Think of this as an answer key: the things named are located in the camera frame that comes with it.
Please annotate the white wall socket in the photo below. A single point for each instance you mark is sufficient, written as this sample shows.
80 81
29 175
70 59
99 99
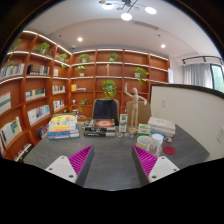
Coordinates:
220 134

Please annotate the clear water bottle white cap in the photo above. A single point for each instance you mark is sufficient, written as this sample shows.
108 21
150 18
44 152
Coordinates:
156 140

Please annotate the black curtain rail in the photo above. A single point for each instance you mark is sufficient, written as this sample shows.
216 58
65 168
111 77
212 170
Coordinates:
201 57

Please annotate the colourful book stack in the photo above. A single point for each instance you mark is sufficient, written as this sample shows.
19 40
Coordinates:
63 128

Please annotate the orange wooden shelf unit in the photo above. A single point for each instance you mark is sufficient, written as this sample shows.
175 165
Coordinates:
90 83

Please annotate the green white box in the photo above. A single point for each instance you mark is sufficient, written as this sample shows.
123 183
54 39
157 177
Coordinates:
144 129

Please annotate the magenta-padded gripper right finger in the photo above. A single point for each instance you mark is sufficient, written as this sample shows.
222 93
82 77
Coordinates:
163 168

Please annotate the wooden artist mannequin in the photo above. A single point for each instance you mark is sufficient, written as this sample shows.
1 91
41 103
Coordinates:
134 106

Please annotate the tall green white carton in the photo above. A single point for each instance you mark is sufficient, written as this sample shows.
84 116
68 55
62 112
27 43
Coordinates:
123 123

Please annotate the white wall poster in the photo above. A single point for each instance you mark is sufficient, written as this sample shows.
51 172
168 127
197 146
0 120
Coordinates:
170 76

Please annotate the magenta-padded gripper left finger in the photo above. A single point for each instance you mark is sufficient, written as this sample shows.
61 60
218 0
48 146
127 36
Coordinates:
60 168

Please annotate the window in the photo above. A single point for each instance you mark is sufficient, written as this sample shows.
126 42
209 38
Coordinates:
218 78

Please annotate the small round printed badge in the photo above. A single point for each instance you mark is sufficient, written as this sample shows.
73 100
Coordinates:
119 134
167 139
128 135

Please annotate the recessed ceiling downlight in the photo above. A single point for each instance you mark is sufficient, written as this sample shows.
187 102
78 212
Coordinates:
80 39
163 46

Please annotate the white wall switch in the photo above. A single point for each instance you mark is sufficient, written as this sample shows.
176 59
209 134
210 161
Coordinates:
163 103

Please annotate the ceiling air vent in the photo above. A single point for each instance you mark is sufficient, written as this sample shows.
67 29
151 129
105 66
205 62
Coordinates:
145 25

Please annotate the flat round red coaster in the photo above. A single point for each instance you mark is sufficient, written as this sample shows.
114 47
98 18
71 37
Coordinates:
169 150

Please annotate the branched ceiling lamp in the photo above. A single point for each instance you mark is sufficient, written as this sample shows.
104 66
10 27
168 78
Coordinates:
126 16

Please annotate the white curtain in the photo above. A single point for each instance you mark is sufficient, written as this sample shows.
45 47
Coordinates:
197 76

